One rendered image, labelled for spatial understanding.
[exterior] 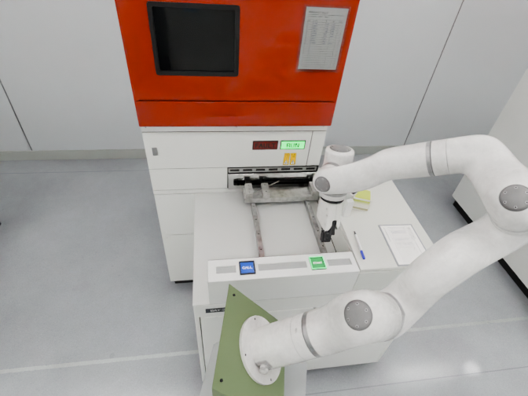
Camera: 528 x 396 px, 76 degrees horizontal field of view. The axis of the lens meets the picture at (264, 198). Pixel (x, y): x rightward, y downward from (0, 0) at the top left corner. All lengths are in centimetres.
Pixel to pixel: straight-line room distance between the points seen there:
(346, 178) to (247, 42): 65
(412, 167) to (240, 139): 84
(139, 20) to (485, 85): 332
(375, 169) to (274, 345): 54
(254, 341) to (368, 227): 70
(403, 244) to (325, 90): 69
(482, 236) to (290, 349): 54
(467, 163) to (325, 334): 53
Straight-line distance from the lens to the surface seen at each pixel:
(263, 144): 158
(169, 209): 182
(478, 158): 91
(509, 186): 81
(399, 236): 149
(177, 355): 215
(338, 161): 99
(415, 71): 351
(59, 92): 330
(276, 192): 166
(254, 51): 134
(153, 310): 231
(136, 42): 134
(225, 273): 123
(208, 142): 155
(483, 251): 88
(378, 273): 136
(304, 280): 127
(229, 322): 101
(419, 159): 93
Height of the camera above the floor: 196
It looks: 42 degrees down
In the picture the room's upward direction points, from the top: 6 degrees clockwise
